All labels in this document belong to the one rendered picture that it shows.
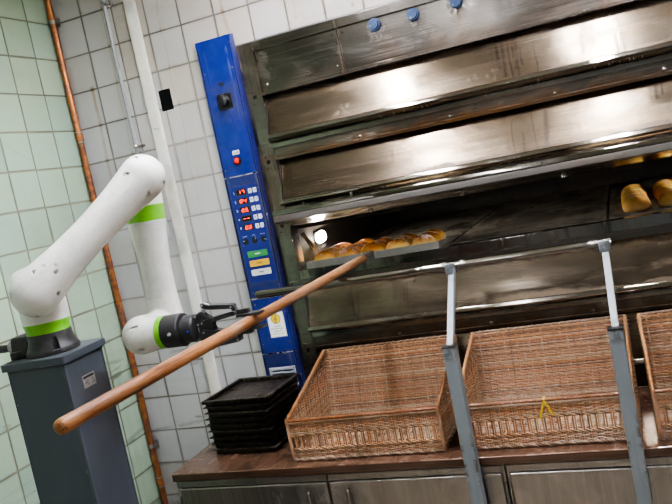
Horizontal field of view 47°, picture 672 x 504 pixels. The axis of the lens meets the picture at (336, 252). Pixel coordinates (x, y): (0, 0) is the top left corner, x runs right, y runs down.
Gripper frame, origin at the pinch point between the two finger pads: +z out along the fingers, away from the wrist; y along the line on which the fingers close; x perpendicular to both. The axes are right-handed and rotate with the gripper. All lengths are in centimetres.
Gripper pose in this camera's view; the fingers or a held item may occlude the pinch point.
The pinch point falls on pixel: (251, 320)
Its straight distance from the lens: 205.0
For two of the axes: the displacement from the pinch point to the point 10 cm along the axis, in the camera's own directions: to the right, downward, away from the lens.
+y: 2.0, 9.7, 1.0
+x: -3.3, 1.6, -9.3
